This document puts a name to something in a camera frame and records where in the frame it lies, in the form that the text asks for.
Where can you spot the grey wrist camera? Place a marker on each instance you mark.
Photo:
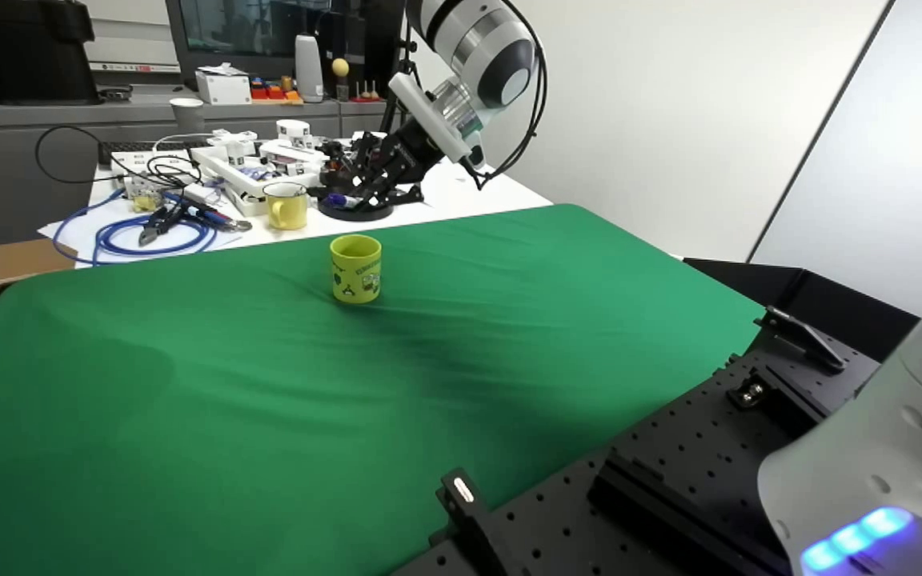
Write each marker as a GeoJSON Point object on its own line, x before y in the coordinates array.
{"type": "Point", "coordinates": [429, 114]}

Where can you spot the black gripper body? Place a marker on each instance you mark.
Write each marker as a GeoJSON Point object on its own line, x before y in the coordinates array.
{"type": "Point", "coordinates": [399, 166]}

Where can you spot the black office chair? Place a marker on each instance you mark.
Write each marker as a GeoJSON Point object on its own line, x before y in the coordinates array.
{"type": "Point", "coordinates": [30, 50]}

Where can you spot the black clamp mount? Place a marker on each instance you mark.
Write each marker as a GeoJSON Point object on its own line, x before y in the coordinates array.
{"type": "Point", "coordinates": [463, 494]}

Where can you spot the pale yellow plain cup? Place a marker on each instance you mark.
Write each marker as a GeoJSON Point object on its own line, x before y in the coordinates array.
{"type": "Point", "coordinates": [289, 210]}

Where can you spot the black perforated mounting board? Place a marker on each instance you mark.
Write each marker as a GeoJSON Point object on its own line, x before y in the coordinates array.
{"type": "Point", "coordinates": [674, 483]}

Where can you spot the red orange small items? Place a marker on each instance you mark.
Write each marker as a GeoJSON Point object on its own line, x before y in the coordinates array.
{"type": "Point", "coordinates": [272, 91]}

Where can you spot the yellow cup with cartoon print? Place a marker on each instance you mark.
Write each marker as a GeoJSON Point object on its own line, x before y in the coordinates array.
{"type": "Point", "coordinates": [355, 270]}

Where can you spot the green table cloth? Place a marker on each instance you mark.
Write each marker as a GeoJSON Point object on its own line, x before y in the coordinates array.
{"type": "Point", "coordinates": [269, 427]}

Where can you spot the dark pliers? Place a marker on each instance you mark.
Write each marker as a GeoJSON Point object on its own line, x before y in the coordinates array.
{"type": "Point", "coordinates": [160, 221]}

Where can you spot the white box with lid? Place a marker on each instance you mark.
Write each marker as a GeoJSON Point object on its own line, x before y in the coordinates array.
{"type": "Point", "coordinates": [221, 86]}

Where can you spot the yellow ball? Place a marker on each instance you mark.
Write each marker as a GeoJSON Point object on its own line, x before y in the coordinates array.
{"type": "Point", "coordinates": [340, 70]}

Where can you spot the white cylindrical speaker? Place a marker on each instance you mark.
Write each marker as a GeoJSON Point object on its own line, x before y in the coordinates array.
{"type": "Point", "coordinates": [309, 66]}

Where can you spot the large dark wall screen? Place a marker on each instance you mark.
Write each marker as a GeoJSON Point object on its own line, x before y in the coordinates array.
{"type": "Point", "coordinates": [237, 32]}

